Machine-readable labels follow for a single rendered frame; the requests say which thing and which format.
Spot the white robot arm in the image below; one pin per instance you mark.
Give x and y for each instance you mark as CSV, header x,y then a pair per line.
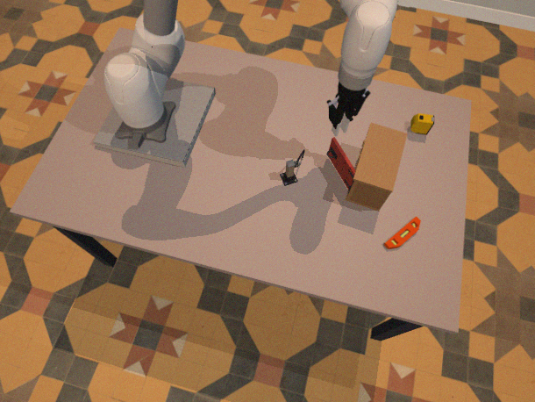
x,y
135,85

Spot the brown wooden cabinet with red door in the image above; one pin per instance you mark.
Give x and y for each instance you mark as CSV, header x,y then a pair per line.
x,y
376,169

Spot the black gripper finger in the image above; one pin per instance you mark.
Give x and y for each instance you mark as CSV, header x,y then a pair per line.
x,y
351,111
339,112

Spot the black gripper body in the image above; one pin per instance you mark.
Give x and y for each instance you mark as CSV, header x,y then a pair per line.
x,y
345,94

